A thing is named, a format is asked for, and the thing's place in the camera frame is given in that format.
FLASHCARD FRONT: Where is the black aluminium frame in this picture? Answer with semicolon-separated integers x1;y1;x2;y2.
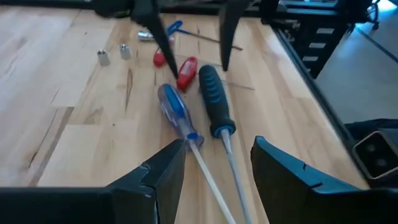
0;0;358;150

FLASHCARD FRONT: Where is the red stubby screwdriver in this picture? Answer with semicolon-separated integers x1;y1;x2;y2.
152;36;175;68
176;56;199;93

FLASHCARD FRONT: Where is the small silver socket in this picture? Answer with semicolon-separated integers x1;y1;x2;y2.
119;44;132;60
96;49;111;67

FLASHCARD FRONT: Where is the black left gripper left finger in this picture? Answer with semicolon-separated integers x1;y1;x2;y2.
0;139;187;224

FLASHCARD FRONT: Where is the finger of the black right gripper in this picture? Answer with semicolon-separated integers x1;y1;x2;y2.
218;0;253;72
130;0;180;80

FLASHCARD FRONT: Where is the silver deep socket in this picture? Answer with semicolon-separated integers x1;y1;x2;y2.
137;30;156;42

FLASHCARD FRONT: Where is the blue T-handle hex key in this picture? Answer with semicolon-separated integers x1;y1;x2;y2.
166;20;244;52

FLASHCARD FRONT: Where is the black and blue large screwdriver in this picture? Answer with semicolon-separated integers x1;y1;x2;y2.
198;64;254;224

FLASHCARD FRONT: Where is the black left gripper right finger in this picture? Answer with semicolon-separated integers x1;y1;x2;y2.
250;136;398;224

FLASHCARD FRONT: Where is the black camera box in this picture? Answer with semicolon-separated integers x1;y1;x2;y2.
352;129;398;187

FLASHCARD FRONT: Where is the blue clear handled screwdriver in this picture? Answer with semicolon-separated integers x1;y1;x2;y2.
157;83;237;224

